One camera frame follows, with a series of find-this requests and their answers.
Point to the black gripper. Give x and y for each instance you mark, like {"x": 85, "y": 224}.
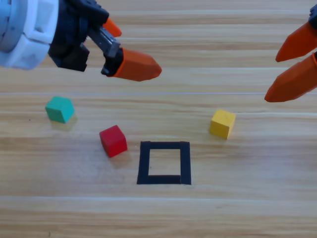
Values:
{"x": 314, "y": 15}
{"x": 71, "y": 37}

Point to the green cube block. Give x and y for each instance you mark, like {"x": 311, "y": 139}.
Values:
{"x": 59, "y": 110}

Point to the red cube block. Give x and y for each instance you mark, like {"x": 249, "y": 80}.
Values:
{"x": 114, "y": 142}

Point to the yellow cube block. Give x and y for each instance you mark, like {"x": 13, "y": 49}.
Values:
{"x": 221, "y": 124}

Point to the black tape rectangle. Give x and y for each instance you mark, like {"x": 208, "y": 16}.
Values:
{"x": 143, "y": 163}

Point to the white wrist mount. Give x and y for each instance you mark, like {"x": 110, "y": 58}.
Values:
{"x": 32, "y": 37}

